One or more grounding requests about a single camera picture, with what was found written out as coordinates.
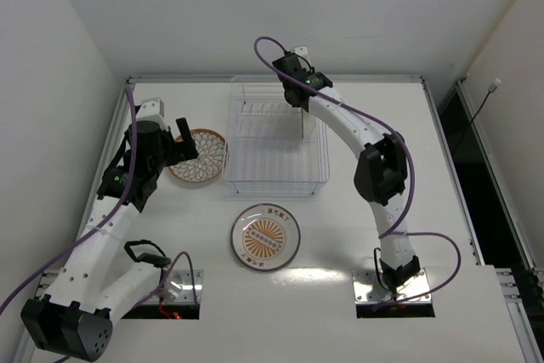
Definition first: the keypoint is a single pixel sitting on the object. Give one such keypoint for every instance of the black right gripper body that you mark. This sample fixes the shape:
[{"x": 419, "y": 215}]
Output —
[{"x": 297, "y": 97}]

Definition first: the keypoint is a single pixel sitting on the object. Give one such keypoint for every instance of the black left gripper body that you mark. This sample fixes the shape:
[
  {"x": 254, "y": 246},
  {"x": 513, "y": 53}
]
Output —
[{"x": 172, "y": 150}]

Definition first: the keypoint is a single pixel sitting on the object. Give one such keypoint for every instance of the orange rimmed flower plate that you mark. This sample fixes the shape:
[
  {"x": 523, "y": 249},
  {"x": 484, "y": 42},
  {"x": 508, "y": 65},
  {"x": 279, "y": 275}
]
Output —
[{"x": 308, "y": 122}]

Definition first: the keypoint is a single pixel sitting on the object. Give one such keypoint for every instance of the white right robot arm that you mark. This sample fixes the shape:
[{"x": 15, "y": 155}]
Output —
[{"x": 383, "y": 176}]

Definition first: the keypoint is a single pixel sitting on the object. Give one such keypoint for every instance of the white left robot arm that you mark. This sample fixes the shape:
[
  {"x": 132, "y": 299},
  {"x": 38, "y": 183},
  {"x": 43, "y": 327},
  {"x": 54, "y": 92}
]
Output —
[{"x": 76, "y": 314}]

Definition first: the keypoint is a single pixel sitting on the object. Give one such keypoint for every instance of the green rimmed sunburst plate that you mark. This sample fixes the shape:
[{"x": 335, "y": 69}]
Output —
[{"x": 265, "y": 237}]

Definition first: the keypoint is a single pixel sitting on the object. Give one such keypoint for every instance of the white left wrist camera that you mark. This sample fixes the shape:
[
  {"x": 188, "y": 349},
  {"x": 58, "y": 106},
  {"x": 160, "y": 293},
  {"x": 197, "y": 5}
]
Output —
[{"x": 151, "y": 110}]

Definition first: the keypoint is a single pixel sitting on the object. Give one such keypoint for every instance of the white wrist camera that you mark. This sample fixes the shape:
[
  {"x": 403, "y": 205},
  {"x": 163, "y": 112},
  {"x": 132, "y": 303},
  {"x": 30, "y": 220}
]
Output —
[
  {"x": 301, "y": 51},
  {"x": 151, "y": 110}
]

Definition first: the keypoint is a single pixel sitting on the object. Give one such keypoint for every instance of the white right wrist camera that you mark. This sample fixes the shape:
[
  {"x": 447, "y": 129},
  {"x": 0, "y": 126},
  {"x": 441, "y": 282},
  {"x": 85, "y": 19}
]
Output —
[{"x": 301, "y": 51}]

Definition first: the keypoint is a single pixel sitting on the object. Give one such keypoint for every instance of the white wire dish rack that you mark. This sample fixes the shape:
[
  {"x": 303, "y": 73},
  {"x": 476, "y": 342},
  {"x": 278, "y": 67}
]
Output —
[{"x": 266, "y": 155}]

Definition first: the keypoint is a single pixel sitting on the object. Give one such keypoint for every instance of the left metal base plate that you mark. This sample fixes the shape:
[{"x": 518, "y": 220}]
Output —
[{"x": 178, "y": 289}]

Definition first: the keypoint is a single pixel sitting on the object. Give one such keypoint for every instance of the black wall cable white plug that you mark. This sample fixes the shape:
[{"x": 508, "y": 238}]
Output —
[{"x": 490, "y": 90}]

